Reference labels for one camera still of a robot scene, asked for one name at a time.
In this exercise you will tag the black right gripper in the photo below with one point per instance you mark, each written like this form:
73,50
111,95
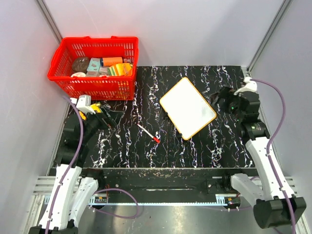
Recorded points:
226,93

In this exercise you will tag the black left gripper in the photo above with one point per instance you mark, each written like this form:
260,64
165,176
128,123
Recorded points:
115,115

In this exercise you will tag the yellow-framed whiteboard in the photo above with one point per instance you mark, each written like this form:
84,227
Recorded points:
187,109

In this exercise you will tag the red-capped whiteboard marker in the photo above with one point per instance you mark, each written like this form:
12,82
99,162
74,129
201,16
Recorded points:
149,134

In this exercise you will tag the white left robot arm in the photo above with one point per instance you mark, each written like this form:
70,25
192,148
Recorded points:
73,188

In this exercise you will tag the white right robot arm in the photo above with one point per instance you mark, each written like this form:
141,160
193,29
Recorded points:
274,203

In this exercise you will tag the orange green snack box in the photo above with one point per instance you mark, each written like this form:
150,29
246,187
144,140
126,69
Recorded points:
95,107

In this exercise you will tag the orange yellow box in basket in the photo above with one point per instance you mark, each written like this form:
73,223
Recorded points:
121,69

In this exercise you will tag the orange cylindrical can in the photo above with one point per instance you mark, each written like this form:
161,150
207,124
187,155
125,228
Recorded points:
110,61

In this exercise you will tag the light blue small box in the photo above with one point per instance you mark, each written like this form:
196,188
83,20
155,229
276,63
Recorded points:
94,65

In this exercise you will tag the brown round packet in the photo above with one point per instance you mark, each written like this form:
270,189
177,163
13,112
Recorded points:
80,64

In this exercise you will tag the red plastic shopping basket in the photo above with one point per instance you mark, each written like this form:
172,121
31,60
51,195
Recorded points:
99,88

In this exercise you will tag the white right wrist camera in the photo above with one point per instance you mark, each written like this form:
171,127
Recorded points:
248,86

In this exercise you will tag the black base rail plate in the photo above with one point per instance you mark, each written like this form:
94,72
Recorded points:
207,180

